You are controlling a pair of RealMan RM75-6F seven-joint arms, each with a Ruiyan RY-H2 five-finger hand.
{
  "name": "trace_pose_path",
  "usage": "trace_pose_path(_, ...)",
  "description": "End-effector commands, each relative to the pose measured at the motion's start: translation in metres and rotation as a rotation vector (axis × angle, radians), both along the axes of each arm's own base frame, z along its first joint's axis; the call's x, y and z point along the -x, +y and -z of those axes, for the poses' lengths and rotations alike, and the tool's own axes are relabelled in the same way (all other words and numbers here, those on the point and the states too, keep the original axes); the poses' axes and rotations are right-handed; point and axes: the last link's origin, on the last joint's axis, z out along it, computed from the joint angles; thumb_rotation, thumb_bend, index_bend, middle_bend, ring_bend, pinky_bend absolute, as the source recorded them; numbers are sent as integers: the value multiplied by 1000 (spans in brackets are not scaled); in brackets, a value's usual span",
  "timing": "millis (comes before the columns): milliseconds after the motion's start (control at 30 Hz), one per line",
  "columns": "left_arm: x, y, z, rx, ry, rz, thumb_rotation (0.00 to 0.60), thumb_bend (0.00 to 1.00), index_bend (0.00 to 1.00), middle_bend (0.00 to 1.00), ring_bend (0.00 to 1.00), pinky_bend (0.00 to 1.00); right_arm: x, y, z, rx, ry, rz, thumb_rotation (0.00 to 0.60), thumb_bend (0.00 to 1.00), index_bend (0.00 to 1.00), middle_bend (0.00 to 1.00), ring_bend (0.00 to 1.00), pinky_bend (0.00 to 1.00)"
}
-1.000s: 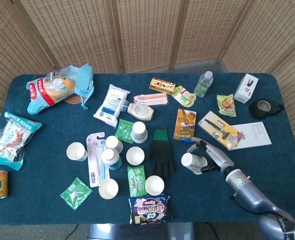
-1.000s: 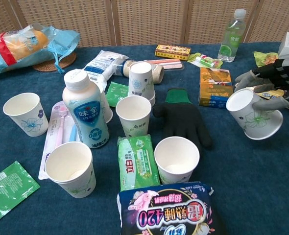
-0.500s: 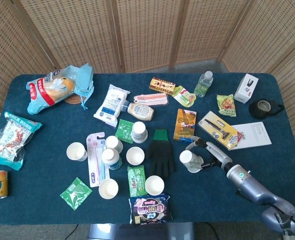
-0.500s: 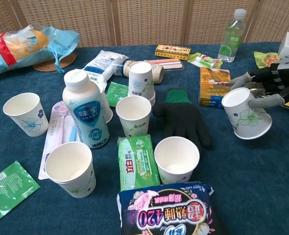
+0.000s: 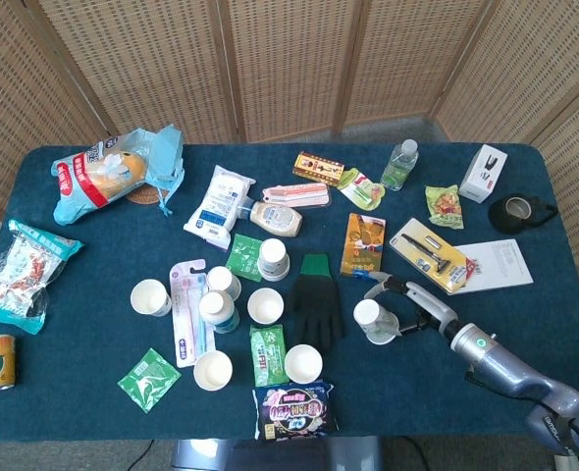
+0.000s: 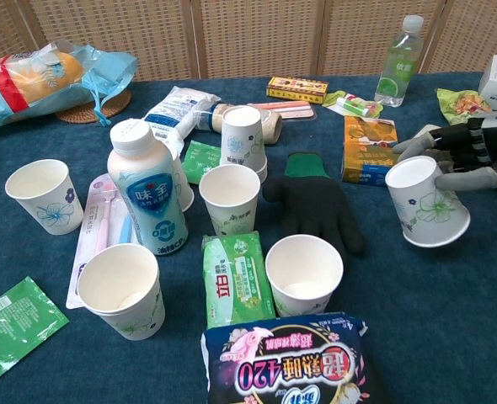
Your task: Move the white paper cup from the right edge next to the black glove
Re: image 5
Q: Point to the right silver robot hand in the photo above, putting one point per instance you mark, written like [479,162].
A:
[434,306]

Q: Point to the white paper cup green leaf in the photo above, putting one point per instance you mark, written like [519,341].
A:
[373,321]

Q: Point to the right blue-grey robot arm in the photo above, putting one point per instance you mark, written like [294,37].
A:
[505,373]

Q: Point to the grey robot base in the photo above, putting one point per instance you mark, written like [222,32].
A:
[279,454]

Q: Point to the white paper cup green print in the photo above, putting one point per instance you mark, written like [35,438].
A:
[303,363]
[265,306]
[212,370]

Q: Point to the white cup upper-left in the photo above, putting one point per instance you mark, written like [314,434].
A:
[223,279]

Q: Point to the white paper cup blue flower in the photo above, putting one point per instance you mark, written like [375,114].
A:
[148,297]

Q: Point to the yellow razor blister pack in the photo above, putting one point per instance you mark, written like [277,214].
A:
[427,255]

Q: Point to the white paper leaflet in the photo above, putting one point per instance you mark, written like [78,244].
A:
[500,265]

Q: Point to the orange yellow carton box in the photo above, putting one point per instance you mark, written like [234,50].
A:
[363,245]

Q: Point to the green crinkled snack bag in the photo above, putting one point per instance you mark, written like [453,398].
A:
[444,206]

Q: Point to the black glove green cuff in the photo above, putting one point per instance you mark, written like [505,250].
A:
[316,304]

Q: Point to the white box black print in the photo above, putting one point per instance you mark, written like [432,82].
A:
[478,176]

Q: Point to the green lip balm card pack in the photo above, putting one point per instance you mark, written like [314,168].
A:
[363,189]

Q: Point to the clear bottle green label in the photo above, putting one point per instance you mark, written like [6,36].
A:
[398,169]

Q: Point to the stacked upside-down paper cups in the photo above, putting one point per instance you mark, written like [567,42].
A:
[273,260]

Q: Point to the dark purple sanitary pad pack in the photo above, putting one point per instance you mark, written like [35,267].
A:
[294,409]

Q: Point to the green wet wipes pack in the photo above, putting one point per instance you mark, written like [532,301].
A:
[267,355]

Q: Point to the flat pink toothbrush pack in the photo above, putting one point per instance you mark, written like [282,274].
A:
[297,195]

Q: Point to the yellow red small box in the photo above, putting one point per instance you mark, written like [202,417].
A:
[319,169]

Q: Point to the beige squeeze sauce bottle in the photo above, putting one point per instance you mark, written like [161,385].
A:
[277,218]

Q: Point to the small green foil sachet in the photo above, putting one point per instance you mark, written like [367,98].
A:
[240,255]

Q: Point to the white green equipment box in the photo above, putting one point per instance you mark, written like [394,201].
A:
[564,463]

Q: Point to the white blue-label milk bottle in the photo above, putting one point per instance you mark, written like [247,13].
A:
[218,314]

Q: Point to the white blue cotton pad pack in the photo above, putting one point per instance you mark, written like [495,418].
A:
[218,206]

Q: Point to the pink toothbrush blister pack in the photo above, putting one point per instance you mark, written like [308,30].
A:
[184,314]

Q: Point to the woven bamboo folding screen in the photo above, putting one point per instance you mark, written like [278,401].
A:
[289,64]

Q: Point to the large green foil sachet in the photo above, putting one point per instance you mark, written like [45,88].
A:
[147,380]

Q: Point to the round woven rattan coaster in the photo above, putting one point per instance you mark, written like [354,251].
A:
[144,197]

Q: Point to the light blue bread bag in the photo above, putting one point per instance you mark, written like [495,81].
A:
[98,172]

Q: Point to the teal clear snack bag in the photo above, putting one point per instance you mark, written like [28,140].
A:
[19,275]

